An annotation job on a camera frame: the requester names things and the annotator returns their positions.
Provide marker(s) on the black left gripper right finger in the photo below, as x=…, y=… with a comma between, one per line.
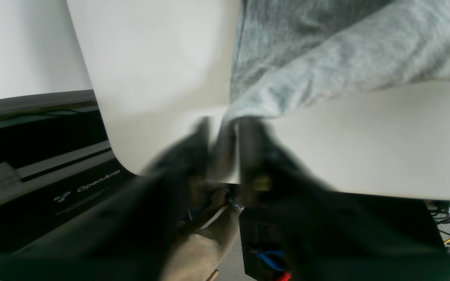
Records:
x=321, y=234

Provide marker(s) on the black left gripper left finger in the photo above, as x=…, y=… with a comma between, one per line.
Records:
x=129, y=237

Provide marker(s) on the grey T-shirt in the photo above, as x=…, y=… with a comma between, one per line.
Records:
x=293, y=53

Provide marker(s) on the black OpenArm case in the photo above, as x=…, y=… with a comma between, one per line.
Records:
x=56, y=162

